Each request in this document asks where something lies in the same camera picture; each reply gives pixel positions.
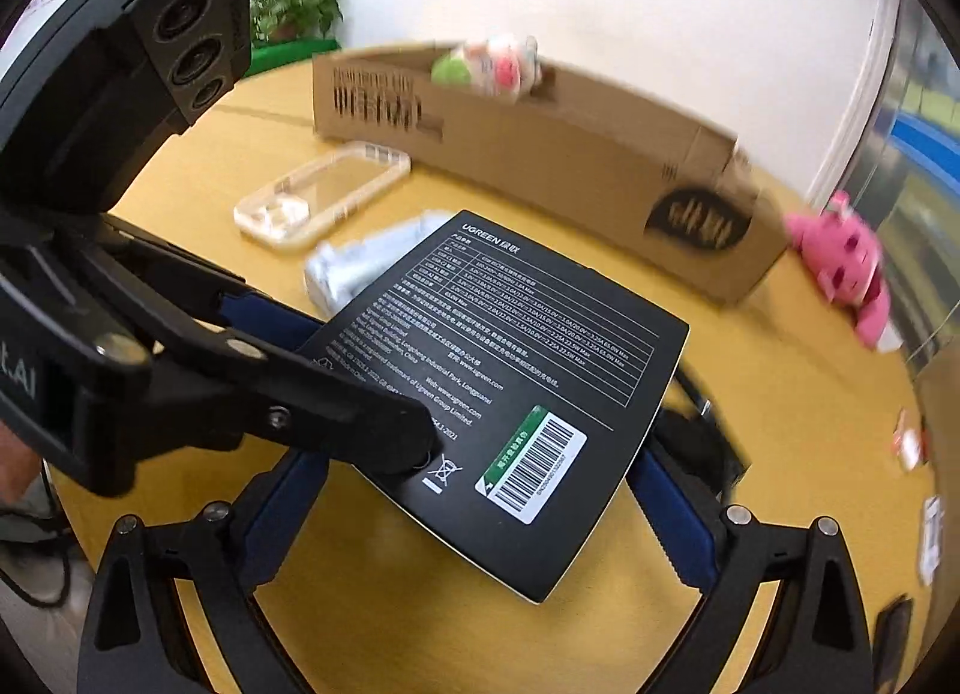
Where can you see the small orange white packet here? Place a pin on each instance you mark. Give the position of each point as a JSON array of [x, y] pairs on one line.
[[909, 439]]

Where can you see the pig plush toy green hair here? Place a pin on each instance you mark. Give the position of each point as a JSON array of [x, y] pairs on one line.
[[487, 67]]

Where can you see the flat black object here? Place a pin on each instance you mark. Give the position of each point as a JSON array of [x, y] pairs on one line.
[[892, 641]]

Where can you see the pink plush toy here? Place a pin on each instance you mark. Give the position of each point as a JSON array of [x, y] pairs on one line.
[[847, 251]]

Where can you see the white paper packet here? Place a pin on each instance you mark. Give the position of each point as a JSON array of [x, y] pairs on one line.
[[931, 536]]

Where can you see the black product box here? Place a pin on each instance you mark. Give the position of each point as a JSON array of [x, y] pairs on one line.
[[525, 364]]

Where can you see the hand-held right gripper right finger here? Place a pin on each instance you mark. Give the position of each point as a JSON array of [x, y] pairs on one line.
[[675, 514]]

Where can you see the blue window banner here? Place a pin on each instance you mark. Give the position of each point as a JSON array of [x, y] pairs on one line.
[[926, 135]]

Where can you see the wooden desktop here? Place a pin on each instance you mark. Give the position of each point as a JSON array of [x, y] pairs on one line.
[[787, 401]]

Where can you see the person's left forearm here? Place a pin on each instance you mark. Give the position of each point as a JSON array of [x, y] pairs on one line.
[[11, 465]]

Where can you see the clear white phone case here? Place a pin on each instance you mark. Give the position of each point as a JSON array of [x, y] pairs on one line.
[[322, 191]]

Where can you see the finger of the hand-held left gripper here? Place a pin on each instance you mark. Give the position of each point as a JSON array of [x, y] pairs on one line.
[[262, 311], [375, 431]]

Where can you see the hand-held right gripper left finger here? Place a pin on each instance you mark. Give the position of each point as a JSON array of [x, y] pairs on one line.
[[289, 506]]

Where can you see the white folding phone stand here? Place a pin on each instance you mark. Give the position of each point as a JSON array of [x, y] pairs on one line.
[[352, 266]]

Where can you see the brown cardboard box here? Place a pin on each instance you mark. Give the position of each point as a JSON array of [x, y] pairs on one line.
[[562, 161]]

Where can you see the green table cloth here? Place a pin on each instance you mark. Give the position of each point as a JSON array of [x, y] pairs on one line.
[[277, 52]]

